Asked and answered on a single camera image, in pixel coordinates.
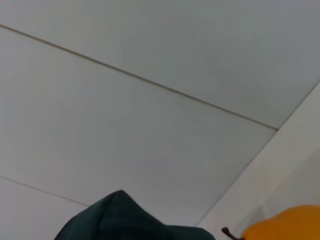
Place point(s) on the dark blue insulated lunch bag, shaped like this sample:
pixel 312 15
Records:
pixel 130 220

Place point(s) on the orange pear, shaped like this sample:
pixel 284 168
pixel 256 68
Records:
pixel 287 225

